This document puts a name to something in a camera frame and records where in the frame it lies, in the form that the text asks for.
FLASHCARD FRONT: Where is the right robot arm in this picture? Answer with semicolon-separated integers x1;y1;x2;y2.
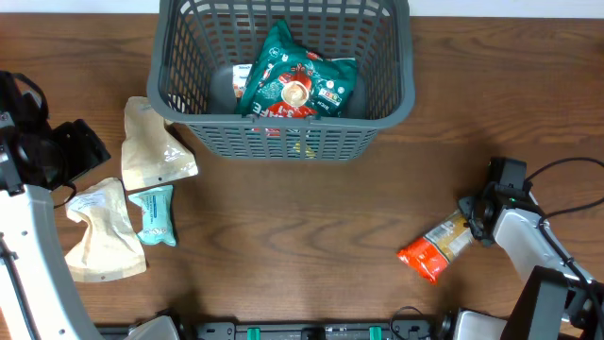
447;157;603;340

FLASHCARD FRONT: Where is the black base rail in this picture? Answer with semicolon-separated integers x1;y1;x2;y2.
93;316;454;340

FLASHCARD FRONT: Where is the dark grey plastic basket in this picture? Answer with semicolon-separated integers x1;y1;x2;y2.
147;0;415;161

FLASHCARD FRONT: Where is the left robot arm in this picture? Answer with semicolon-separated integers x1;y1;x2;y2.
1;71;110;339

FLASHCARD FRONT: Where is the teal wet wipes pack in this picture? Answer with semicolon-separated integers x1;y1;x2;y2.
128;185;176;247

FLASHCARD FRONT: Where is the red spaghetti pasta packet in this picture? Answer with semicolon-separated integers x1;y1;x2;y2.
397;210;474;284

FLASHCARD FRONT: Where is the beige paper pouch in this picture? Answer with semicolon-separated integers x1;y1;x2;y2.
121;96;198;191
65;178;147;282

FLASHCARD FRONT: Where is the white tissue pack box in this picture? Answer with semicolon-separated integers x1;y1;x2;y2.
230;57;358;99

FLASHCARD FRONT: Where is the green Nescafe coffee bag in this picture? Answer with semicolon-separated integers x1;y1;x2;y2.
235;20;358;119

